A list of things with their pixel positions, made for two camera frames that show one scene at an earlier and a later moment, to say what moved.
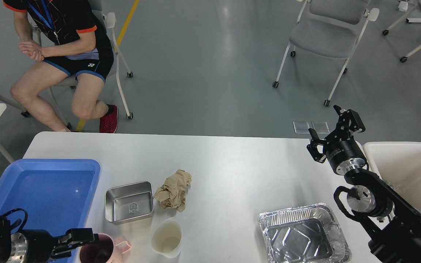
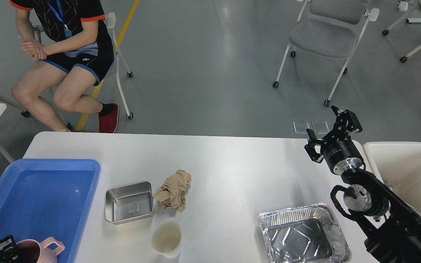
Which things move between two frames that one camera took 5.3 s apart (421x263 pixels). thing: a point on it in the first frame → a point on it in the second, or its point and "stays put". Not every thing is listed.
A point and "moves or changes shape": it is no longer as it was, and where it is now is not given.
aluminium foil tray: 310,233 stays put
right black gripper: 343,152 stays put
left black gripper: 37,246 → 6,251
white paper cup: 166,237 stays put
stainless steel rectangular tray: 128,202 stays put
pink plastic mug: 106,251 moves or changes shape
